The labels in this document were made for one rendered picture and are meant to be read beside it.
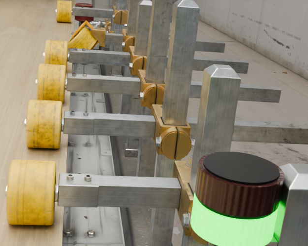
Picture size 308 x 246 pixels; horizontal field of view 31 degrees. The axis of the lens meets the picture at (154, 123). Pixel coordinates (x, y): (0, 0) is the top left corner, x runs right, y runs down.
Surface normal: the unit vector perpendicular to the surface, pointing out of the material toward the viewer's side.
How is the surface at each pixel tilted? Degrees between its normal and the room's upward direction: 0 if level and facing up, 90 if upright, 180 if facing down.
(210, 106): 90
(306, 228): 90
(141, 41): 90
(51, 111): 36
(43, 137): 103
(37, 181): 45
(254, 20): 90
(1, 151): 0
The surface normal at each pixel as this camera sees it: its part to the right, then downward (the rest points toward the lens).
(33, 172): 0.15, -0.67
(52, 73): 0.15, -0.41
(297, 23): -0.97, -0.01
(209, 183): -0.81, 0.12
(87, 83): 0.12, 0.34
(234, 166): 0.10, -0.94
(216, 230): -0.49, 0.24
